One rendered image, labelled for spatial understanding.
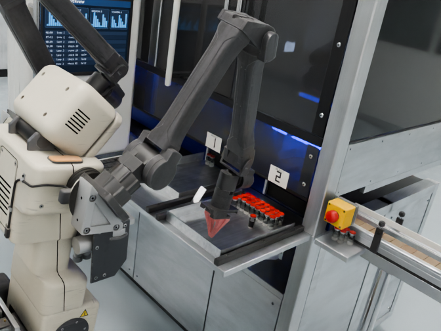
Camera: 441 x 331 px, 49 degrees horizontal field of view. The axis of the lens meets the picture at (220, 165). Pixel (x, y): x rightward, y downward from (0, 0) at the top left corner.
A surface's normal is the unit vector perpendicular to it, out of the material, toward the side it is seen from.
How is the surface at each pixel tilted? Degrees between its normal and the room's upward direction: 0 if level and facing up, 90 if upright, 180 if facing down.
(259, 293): 90
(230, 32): 63
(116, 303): 0
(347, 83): 90
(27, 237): 90
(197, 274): 90
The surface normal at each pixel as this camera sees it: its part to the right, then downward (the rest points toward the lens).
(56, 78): -0.44, -0.50
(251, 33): 0.71, 0.51
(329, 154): -0.72, 0.16
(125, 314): 0.15, -0.91
